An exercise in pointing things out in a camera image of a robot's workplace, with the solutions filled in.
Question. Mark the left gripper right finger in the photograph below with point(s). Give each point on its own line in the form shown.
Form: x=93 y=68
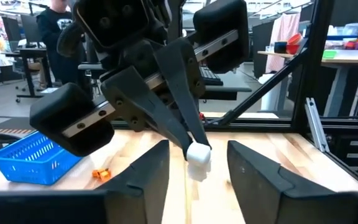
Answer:
x=253 y=180

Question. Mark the white table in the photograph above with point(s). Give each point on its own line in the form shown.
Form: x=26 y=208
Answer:
x=346 y=59

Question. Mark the blue plastic basket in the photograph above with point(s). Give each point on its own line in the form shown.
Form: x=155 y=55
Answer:
x=33 y=161

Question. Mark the orange plastic skeleton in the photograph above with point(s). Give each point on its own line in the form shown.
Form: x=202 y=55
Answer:
x=102 y=175

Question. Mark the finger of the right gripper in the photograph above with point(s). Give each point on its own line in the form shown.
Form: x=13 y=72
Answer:
x=129 y=93
x=182 y=68

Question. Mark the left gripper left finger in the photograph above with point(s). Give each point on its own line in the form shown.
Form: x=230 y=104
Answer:
x=154 y=180

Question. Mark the white plastic skeleton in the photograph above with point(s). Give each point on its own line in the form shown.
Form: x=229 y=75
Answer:
x=199 y=155

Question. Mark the pink hanging cloth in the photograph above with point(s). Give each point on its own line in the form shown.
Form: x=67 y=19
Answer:
x=280 y=31

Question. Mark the silver angle bracket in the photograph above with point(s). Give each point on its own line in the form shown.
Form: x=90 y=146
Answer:
x=317 y=124

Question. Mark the person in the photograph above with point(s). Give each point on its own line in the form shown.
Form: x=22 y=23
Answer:
x=57 y=46

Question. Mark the red bowl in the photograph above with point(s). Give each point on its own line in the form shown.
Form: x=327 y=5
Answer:
x=294 y=45

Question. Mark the white bin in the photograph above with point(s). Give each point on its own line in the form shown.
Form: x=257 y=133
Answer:
x=270 y=96

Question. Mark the black monitor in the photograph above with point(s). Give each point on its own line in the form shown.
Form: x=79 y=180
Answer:
x=31 y=29
x=11 y=29

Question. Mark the green flat item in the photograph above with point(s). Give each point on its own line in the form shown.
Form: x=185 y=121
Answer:
x=329 y=54

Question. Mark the black cup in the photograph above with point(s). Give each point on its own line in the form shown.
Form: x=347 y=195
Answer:
x=280 y=47

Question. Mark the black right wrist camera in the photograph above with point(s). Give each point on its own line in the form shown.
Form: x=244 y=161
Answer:
x=113 y=21

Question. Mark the black partition panel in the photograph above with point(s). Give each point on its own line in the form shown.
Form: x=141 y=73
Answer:
x=261 y=46

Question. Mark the black desk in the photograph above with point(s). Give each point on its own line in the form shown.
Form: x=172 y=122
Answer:
x=33 y=53

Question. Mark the black computer keyboard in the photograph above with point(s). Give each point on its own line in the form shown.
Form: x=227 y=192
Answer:
x=210 y=76

